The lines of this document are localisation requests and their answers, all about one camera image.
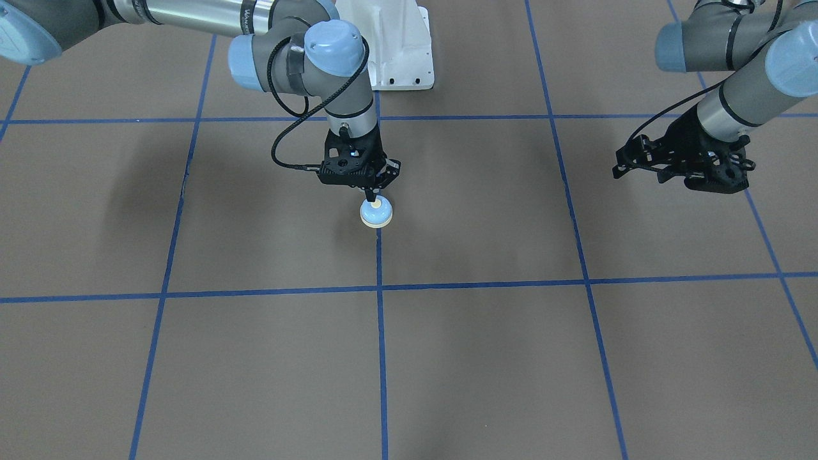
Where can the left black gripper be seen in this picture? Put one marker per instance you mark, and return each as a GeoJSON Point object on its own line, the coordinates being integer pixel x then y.
{"type": "Point", "coordinates": [682, 139]}

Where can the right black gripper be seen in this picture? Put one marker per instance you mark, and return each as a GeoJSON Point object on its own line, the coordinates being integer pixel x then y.
{"type": "Point", "coordinates": [390, 171]}

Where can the blue service bell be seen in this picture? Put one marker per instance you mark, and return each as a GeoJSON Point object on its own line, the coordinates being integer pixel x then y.
{"type": "Point", "coordinates": [377, 213]}

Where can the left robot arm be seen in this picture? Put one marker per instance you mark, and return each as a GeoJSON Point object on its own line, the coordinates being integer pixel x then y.
{"type": "Point", "coordinates": [771, 61]}

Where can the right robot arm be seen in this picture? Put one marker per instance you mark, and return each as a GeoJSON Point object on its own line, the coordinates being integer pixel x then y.
{"type": "Point", "coordinates": [301, 53]}

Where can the white camera mast pedestal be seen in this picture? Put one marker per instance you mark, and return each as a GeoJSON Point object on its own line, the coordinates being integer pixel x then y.
{"type": "Point", "coordinates": [399, 36]}

